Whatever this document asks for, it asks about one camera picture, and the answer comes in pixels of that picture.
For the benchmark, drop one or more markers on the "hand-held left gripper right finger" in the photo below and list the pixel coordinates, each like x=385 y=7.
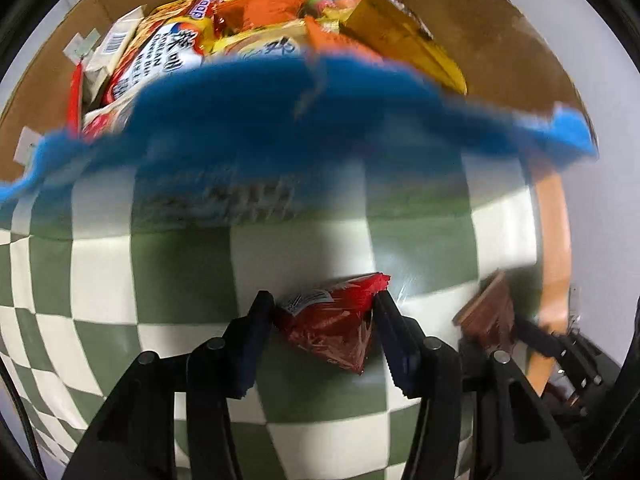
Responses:
x=400 y=360

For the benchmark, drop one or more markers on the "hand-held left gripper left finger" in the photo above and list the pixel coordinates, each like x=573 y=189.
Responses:
x=250 y=360

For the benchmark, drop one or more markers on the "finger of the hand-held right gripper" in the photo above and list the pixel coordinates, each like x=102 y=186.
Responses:
x=472 y=352
x=545 y=342

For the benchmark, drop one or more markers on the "brown snack packet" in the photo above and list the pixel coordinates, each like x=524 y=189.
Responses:
x=490 y=315

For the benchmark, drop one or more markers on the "cardboard box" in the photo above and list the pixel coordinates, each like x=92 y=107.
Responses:
x=475 y=20

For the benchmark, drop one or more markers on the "green white checkered cloth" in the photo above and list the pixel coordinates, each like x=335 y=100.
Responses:
x=300 y=250

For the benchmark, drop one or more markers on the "large blue snack packet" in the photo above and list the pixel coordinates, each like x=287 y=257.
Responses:
x=300 y=125

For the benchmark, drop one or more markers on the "red white noodle packet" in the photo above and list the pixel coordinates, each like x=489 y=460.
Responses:
x=160 y=60

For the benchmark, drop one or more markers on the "thin red snack packet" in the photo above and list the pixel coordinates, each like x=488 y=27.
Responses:
x=75 y=100

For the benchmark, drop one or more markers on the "pale yellow snack packet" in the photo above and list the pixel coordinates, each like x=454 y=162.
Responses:
x=260 y=42

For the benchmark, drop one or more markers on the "gold snack packet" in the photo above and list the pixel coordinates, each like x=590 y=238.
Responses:
x=400 y=35

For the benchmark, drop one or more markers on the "white barcode snack packet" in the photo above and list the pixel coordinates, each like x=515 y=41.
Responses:
x=112 y=50

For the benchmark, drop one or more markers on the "colourful candy packet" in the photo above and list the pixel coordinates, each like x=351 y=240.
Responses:
x=332 y=0

